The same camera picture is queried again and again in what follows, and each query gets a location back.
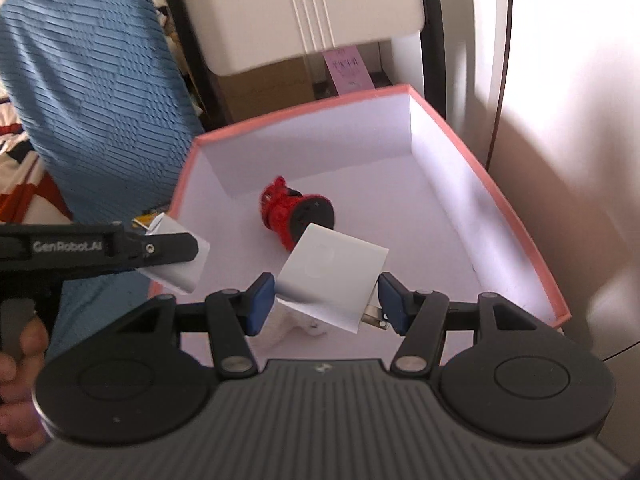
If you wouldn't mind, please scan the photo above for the white square charger plug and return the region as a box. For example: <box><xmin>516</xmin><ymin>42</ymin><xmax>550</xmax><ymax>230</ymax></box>
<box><xmin>276</xmin><ymin>223</ymin><xmax>388</xmax><ymax>334</ymax></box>

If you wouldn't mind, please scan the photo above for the white angular charger plug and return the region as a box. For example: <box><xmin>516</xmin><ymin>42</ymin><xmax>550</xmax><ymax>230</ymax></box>
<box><xmin>138</xmin><ymin>214</ymin><xmax>210</xmax><ymax>295</ymax></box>

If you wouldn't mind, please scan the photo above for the person's left hand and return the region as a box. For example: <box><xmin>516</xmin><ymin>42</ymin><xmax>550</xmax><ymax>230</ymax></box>
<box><xmin>1</xmin><ymin>316</ymin><xmax>49</xmax><ymax>453</ymax></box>

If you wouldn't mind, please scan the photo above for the red white black blanket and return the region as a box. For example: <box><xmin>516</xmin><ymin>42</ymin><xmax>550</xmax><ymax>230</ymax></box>
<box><xmin>0</xmin><ymin>86</ymin><xmax>73</xmax><ymax>224</ymax></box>

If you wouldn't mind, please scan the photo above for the red black thread spool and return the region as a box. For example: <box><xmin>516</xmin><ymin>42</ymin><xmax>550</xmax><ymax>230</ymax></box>
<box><xmin>259</xmin><ymin>176</ymin><xmax>335</xmax><ymax>252</ymax></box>

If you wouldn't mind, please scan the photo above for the pink cardboard box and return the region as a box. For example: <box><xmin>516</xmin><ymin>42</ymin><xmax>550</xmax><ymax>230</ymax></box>
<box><xmin>147</xmin><ymin>83</ymin><xmax>573</xmax><ymax>369</ymax></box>

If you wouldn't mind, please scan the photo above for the blue textured sofa cover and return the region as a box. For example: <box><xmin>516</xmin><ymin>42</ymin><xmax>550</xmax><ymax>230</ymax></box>
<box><xmin>0</xmin><ymin>0</ymin><xmax>206</xmax><ymax>361</ymax></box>

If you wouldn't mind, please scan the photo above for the brown cardboard box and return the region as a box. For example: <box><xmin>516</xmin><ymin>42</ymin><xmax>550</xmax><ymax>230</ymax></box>
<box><xmin>213</xmin><ymin>58</ymin><xmax>314</xmax><ymax>122</ymax></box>

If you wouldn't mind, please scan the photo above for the pink paper tag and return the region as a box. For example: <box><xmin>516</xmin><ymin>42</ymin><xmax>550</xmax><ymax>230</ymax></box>
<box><xmin>322</xmin><ymin>46</ymin><xmax>374</xmax><ymax>96</ymax></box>

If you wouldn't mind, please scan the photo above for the white cabinet furniture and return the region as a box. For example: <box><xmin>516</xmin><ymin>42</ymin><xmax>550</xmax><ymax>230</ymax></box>
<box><xmin>184</xmin><ymin>0</ymin><xmax>424</xmax><ymax>77</ymax></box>

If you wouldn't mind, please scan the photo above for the black cable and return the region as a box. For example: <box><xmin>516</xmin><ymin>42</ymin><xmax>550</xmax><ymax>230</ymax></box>
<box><xmin>482</xmin><ymin>0</ymin><xmax>516</xmax><ymax>174</ymax></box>

